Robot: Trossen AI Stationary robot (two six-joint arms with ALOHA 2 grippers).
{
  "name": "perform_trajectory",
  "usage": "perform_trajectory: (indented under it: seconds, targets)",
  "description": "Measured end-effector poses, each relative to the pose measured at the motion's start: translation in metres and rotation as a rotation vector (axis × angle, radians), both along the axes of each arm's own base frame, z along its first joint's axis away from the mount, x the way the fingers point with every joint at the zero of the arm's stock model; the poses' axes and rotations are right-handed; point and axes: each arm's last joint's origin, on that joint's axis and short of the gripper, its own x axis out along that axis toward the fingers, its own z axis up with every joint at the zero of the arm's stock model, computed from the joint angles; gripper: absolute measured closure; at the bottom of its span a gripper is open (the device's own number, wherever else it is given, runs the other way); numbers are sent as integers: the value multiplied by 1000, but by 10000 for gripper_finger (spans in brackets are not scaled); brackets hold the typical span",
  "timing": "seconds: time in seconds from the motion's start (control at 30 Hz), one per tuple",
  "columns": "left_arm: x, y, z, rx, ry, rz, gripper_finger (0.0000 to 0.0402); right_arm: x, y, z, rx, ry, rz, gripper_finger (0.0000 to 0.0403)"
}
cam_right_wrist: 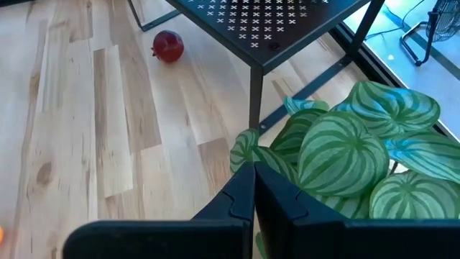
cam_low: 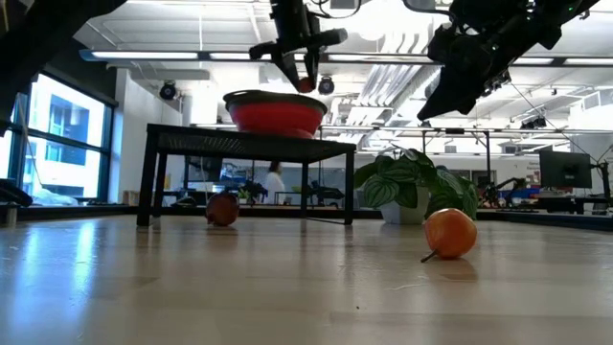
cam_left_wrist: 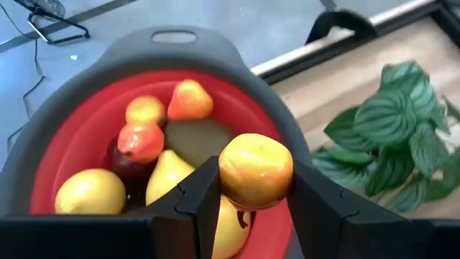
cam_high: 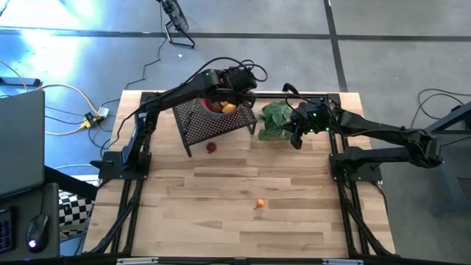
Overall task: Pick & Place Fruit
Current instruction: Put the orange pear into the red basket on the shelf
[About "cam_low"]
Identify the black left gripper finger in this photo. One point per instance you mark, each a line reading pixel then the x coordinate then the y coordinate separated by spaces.
pixel 288 72
pixel 313 67

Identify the artificial green leafy plant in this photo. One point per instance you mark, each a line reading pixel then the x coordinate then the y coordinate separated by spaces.
pixel 397 172

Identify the black perforated metal stand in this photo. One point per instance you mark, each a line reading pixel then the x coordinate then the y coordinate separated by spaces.
pixel 249 144

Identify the long ceiling light strip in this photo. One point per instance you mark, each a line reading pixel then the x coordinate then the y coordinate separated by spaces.
pixel 153 55

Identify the person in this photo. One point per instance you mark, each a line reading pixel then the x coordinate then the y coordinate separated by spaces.
pixel 275 184
pixel 443 168

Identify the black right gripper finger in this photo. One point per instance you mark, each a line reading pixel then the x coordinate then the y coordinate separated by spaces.
pixel 455 96

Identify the black ceiling camera cluster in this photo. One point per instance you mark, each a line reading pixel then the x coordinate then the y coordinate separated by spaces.
pixel 534 123
pixel 500 79

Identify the small orange front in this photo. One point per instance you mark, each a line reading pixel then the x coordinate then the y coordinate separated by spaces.
pixel 450 235

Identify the silver ventilation duct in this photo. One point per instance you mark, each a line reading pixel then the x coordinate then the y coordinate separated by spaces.
pixel 407 81

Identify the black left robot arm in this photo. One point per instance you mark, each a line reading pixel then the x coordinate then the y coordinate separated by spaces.
pixel 38 38

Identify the dark red apple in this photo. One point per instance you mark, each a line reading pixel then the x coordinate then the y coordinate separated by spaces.
pixel 222 209

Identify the red collapsible bowl grey rim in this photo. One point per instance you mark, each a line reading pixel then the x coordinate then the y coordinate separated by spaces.
pixel 275 120

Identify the large window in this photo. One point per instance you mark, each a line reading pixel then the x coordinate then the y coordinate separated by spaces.
pixel 72 120

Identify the dark computer monitor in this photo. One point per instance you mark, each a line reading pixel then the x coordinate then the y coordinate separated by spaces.
pixel 565 168

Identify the black background rig frame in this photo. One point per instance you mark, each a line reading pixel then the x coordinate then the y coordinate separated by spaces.
pixel 487 153

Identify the dark background desk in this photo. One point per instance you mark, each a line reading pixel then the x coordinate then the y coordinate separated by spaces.
pixel 560 203

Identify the white plant pot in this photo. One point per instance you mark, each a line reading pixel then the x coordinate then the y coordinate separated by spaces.
pixel 407 208

